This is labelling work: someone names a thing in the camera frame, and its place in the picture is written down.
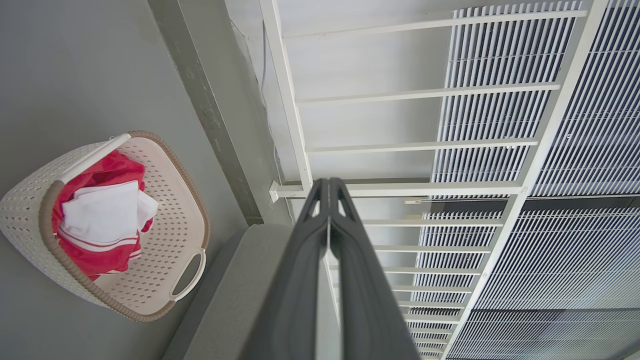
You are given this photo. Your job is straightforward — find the cream perforated plastic laundry basket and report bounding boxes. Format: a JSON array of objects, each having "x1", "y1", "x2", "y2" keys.
[{"x1": 0, "y1": 130, "x2": 211, "y2": 322}]

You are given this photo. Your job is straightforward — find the red garment with white stripes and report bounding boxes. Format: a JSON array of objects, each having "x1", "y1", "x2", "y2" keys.
[{"x1": 51, "y1": 149, "x2": 155, "y2": 282}]

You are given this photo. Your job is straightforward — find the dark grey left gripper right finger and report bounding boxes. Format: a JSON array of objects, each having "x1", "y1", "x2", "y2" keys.
[{"x1": 328, "y1": 177, "x2": 421, "y2": 360}]

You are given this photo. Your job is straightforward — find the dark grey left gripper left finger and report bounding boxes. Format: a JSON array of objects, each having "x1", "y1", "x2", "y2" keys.
[{"x1": 240, "y1": 178, "x2": 330, "y2": 360}]

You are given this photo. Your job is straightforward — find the white slatted window blinds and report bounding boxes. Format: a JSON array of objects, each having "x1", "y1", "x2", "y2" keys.
[{"x1": 406, "y1": 0, "x2": 640, "y2": 360}]

